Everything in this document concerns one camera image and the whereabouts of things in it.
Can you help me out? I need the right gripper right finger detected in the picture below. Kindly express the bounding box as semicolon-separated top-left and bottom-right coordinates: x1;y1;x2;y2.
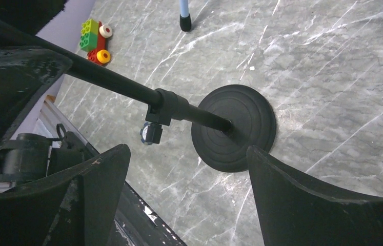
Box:
247;146;383;245

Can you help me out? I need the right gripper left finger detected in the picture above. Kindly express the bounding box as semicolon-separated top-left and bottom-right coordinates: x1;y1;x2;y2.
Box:
0;144;131;245

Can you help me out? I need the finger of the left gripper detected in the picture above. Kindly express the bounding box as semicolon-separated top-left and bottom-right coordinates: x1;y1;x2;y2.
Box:
0;46;72;149

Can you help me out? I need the black microphone stand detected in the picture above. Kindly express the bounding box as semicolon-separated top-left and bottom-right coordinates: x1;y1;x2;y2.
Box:
0;20;276;173

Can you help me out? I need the colourful brick toy train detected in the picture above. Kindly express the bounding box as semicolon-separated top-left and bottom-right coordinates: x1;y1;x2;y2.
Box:
78;18;113;66

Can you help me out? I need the poker chip on table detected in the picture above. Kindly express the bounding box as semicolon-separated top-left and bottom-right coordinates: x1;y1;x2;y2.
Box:
139;122;152;145

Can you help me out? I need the light blue music stand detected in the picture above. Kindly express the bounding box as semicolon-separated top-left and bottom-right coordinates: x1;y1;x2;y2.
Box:
179;0;192;32

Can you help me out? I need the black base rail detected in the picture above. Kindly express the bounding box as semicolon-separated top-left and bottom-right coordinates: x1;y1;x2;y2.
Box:
0;124;184;245

